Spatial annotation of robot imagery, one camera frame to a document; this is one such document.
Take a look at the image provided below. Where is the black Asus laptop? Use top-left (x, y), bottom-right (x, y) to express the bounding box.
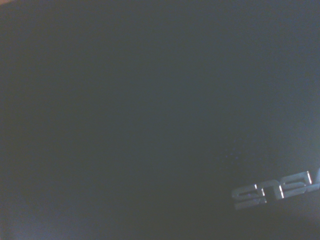
top-left (0, 0), bottom-right (320, 240)

